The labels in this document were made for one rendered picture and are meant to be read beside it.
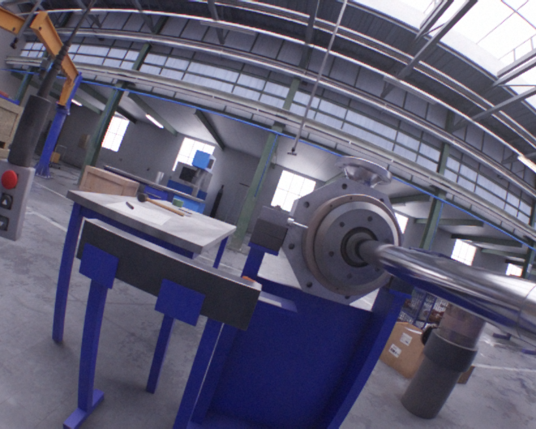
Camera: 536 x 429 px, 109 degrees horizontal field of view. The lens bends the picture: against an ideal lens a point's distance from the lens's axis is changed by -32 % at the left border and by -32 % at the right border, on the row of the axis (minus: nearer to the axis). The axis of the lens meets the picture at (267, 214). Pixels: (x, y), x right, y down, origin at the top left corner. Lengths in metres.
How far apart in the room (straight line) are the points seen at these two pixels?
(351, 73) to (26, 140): 8.74
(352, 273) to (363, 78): 8.24
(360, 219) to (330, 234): 0.12
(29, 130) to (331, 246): 0.88
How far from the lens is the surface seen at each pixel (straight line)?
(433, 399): 2.44
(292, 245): 1.13
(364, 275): 1.01
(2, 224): 0.54
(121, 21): 11.52
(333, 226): 0.95
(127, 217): 1.30
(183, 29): 9.96
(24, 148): 0.51
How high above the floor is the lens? 1.09
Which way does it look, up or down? level
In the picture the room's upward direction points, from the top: 20 degrees clockwise
